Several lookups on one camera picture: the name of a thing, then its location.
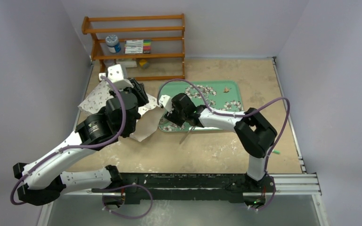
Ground metal tongs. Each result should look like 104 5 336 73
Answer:
179 126 195 145

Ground white patterned paper bag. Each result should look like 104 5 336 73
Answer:
77 81 166 143

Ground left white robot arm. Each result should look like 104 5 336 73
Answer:
10 78 148 206

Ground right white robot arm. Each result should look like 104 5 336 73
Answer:
158 93 278 192

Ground yellow grey sharpener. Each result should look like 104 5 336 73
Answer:
138 59 150 69

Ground white small box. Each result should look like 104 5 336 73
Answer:
116 58 138 68

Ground small clear jar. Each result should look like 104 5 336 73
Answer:
103 59 116 70

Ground pack of coloured markers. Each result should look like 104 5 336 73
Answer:
124 39 152 54

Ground green floral tray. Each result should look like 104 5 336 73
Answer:
158 80 243 132

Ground blue lidded jar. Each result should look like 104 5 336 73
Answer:
105 35 121 53

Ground wooden shelf rack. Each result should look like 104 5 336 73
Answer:
82 13 186 81

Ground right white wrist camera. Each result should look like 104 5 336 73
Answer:
158 95 173 113

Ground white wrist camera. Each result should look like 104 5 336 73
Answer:
158 95 173 113
99 64 134 90

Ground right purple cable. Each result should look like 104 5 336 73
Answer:
157 78 291 211

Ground purple cable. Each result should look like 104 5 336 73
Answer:
157 78 291 211
9 75 128 206

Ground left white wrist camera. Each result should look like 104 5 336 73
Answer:
99 64 134 90

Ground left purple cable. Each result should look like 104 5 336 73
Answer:
9 75 128 206

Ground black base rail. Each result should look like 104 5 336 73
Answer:
92 173 275 206

